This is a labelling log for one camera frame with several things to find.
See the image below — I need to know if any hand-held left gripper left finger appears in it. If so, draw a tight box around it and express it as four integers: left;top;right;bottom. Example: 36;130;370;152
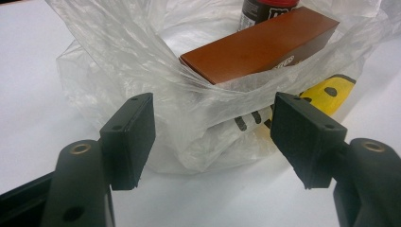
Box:
98;92;157;191

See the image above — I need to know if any clear smiley-face plastic bag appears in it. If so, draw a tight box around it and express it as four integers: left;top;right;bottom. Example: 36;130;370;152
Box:
44;0;401;176

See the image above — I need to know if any brown rectangular box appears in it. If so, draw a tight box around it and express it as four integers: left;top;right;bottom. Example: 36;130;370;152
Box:
179;6;340;85

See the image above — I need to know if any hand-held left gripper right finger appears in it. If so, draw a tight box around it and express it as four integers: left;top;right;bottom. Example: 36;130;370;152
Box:
270;92;348;190

